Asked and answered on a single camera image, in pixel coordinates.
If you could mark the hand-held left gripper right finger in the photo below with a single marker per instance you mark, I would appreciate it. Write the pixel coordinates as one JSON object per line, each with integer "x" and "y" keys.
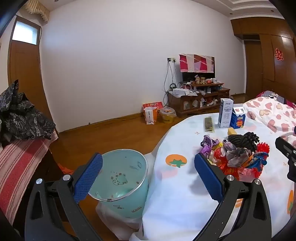
{"x": 209, "y": 178}

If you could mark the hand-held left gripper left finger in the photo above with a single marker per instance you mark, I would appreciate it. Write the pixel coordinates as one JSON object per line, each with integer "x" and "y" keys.
{"x": 89, "y": 178}

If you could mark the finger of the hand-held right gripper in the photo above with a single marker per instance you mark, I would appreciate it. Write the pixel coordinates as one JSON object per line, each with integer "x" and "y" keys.
{"x": 283, "y": 144}

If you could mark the red plastic bag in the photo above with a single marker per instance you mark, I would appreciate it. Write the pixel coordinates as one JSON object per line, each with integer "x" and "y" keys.
{"x": 222, "y": 160}

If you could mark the plaid cloth rag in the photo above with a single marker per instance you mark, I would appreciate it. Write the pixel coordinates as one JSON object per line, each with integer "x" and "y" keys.
{"x": 235, "y": 154}

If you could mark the mint green trash bin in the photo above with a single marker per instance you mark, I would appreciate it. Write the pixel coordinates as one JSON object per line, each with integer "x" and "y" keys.
{"x": 129, "y": 199}

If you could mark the red spiky ball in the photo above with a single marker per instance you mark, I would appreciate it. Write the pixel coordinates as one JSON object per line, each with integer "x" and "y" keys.
{"x": 263, "y": 148}

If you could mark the orange cloth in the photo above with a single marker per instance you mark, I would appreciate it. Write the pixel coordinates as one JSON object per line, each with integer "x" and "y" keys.
{"x": 66, "y": 169}

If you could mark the blue wrapper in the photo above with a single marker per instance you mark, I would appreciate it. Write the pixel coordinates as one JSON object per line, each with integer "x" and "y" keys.
{"x": 256, "y": 162}

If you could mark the heart-printed blanket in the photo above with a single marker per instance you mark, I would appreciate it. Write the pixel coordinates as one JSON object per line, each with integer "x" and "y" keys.
{"x": 272, "y": 113}

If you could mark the yellow crumpled wrapper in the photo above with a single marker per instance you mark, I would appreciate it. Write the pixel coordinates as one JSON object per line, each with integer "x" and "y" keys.
{"x": 219, "y": 145}

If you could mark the purple wrapper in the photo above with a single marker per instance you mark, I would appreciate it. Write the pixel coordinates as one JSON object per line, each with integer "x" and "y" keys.
{"x": 207, "y": 143}

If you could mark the black knitted item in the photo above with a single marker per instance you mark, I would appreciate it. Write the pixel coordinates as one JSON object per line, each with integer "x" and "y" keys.
{"x": 242, "y": 139}

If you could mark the clear red-printed plastic bag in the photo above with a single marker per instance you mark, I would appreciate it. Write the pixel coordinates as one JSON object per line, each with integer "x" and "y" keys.
{"x": 251, "y": 173}

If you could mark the blue drink carton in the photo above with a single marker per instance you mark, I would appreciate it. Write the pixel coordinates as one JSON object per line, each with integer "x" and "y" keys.
{"x": 238, "y": 120}

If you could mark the patchwork quilt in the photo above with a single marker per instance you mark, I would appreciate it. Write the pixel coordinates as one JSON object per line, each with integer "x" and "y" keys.
{"x": 270, "y": 94}

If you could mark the yellow block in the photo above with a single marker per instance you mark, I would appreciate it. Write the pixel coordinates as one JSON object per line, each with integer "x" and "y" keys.
{"x": 232, "y": 131}

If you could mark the green seaweed packet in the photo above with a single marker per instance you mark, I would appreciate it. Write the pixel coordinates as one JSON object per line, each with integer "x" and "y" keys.
{"x": 209, "y": 124}

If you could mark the white milk carton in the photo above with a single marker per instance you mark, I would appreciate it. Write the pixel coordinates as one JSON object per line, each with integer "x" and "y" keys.
{"x": 225, "y": 115}

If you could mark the red striped cover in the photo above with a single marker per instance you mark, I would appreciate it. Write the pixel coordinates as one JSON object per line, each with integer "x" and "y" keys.
{"x": 18, "y": 166}

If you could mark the yellow bucket with plastic bag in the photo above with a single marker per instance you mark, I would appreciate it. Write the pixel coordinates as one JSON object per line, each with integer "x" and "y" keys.
{"x": 167, "y": 115}

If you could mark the wooden TV cabinet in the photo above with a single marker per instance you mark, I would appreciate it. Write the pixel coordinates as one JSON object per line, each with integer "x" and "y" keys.
{"x": 178, "y": 102}

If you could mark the red cardboard box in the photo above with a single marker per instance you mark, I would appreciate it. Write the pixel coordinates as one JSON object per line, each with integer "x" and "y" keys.
{"x": 159, "y": 105}

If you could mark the brown wooden wardrobe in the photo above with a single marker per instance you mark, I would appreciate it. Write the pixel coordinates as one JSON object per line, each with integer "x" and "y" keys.
{"x": 266, "y": 58}

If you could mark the red paper decoration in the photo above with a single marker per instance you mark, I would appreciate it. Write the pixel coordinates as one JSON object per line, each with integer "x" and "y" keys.
{"x": 279, "y": 54}

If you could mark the white box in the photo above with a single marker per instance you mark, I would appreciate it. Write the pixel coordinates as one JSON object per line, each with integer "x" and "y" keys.
{"x": 180, "y": 92}

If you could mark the dark printed cloth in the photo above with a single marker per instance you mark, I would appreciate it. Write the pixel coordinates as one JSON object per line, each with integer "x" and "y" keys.
{"x": 20, "y": 115}

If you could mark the black television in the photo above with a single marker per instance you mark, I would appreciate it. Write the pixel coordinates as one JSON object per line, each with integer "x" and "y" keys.
{"x": 187, "y": 76}

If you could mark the red and pink cover cloth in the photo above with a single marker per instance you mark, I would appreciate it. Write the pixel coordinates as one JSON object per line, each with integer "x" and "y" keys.
{"x": 196, "y": 63}

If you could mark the brown wooden door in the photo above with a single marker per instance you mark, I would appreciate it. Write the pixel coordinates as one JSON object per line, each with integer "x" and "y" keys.
{"x": 25, "y": 64}

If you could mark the transom window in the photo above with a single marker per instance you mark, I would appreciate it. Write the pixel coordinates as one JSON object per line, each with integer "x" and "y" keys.
{"x": 25, "y": 32}

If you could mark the curtain valance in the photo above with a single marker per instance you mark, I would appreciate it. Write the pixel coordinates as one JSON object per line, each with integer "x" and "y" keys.
{"x": 38, "y": 10}

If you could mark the wall socket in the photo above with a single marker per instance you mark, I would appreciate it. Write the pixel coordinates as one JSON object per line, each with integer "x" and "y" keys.
{"x": 172, "y": 59}

